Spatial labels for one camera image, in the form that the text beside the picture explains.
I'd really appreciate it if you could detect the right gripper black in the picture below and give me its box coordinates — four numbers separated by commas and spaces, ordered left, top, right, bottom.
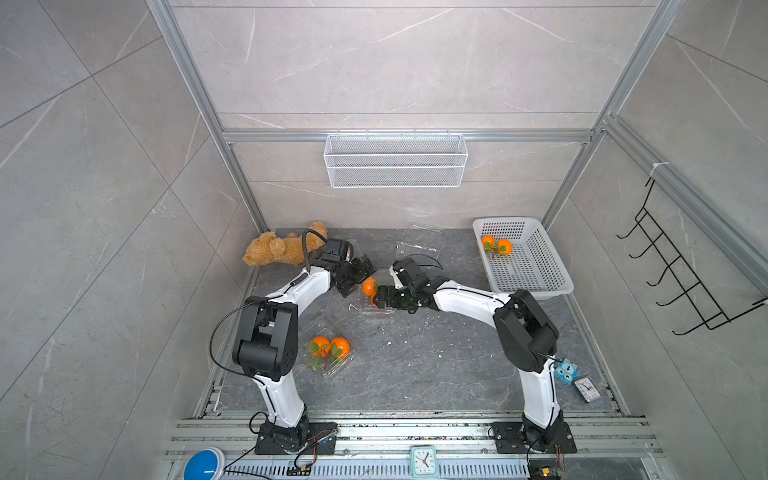
373, 286, 417, 309

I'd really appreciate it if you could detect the clear clamshell container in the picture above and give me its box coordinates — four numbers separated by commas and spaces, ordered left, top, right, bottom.
299, 322, 356, 377
347, 239, 366, 264
395, 223, 446, 268
348, 270, 397, 319

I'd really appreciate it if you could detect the leafy twin oranges container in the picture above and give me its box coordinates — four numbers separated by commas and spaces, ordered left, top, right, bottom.
307, 336, 352, 372
481, 235, 514, 258

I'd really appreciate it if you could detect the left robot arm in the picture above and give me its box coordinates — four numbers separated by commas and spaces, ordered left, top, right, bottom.
231, 229, 376, 437

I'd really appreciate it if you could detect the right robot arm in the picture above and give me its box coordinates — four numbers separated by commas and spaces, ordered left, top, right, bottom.
364, 258, 563, 450

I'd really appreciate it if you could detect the brown teddy bear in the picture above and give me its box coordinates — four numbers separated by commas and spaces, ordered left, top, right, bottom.
242, 231, 305, 267

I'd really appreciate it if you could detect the white plastic basket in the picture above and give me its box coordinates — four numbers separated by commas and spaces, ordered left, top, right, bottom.
472, 217, 574, 300

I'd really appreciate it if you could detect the small white clock front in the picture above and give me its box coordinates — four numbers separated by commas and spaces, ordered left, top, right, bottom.
410, 445, 439, 479

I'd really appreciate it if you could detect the small blue clock on table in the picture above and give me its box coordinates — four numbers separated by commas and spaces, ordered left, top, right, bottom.
553, 358, 579, 385

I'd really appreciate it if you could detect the small white square clock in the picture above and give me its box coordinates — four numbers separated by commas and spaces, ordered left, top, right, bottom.
573, 378, 601, 403

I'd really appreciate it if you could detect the blue round button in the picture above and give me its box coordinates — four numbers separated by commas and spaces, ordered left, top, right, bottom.
182, 447, 226, 480

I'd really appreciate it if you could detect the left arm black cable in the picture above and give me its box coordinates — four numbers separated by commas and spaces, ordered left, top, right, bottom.
301, 228, 328, 274

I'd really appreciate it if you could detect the white wire wall basket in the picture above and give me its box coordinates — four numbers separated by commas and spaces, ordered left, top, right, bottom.
323, 133, 469, 189

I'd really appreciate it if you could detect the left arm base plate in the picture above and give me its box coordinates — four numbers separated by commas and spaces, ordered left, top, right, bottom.
255, 422, 338, 456

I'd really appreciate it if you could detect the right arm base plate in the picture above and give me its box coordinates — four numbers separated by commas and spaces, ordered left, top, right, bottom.
490, 419, 577, 454

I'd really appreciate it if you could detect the black wall hook rack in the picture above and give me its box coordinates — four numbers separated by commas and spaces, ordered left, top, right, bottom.
616, 179, 767, 337

